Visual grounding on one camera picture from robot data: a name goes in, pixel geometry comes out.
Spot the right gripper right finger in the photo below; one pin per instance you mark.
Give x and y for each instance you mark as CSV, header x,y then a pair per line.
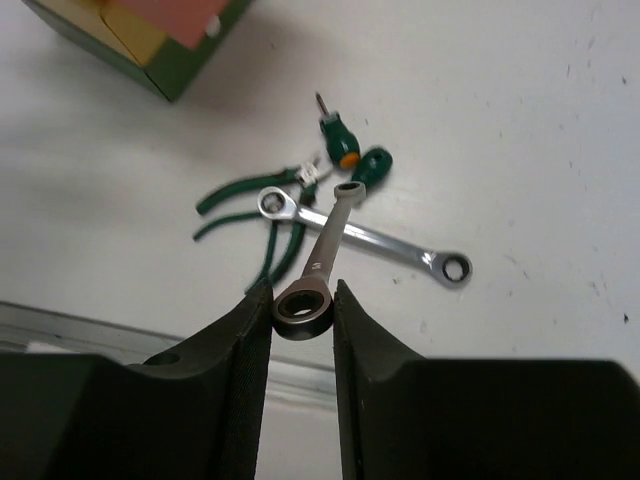
x,y
405,416

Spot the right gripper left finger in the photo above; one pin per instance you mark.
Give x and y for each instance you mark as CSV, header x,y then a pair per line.
x,y
193,411

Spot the small silver ratchet wrench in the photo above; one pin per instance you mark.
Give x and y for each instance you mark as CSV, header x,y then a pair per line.
x,y
304,310

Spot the large silver ratchet wrench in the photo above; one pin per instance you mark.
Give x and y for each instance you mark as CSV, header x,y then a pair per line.
x,y
453,270

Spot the yellow drawer box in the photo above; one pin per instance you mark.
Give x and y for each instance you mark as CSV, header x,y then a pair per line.
x,y
113,25

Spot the red drawer box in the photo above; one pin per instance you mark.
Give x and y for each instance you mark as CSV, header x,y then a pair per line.
x,y
186,21

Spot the green stubby screwdriver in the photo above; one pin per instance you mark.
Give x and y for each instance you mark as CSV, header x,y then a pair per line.
x,y
373,167

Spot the green screwdriver orange cap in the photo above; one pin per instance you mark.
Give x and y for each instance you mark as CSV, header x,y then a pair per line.
x,y
341,144

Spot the green drawer box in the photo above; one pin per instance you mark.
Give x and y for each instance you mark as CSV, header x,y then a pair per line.
x,y
172,68

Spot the green handled pliers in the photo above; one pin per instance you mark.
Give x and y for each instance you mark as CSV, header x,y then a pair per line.
x,y
306,174

